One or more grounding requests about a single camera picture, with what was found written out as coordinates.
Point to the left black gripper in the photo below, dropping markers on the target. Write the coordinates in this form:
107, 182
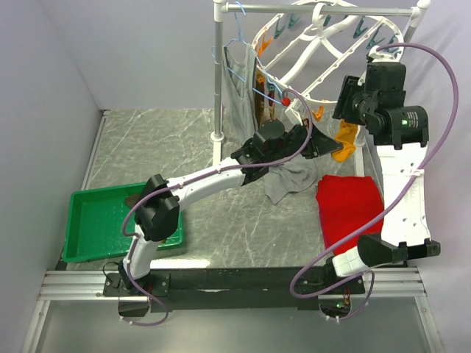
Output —
324, 145

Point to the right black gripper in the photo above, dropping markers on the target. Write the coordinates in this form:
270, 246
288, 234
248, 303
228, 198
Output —
349, 87

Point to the white clip sock hanger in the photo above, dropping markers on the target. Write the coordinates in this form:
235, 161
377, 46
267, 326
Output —
329, 18

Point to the brown knit sock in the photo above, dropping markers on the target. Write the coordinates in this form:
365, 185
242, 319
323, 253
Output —
131, 200

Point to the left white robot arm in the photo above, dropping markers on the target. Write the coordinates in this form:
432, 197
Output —
155, 214

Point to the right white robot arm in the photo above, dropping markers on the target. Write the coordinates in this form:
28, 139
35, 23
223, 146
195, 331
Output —
400, 133

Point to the grey tank top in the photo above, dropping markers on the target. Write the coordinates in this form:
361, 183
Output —
294, 176

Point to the red folded cloth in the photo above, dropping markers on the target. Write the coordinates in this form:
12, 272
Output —
345, 204

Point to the white clothes rack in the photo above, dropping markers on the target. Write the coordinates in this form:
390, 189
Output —
408, 21

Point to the black base beam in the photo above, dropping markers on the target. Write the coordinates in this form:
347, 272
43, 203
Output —
233, 288

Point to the green plastic tray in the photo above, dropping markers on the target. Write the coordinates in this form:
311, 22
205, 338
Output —
95, 218

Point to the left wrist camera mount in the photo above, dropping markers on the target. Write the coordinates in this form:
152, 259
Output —
295, 109

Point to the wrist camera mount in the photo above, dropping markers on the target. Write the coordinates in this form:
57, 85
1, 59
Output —
295, 109
374, 55

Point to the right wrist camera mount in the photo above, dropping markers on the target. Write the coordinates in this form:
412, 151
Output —
374, 55

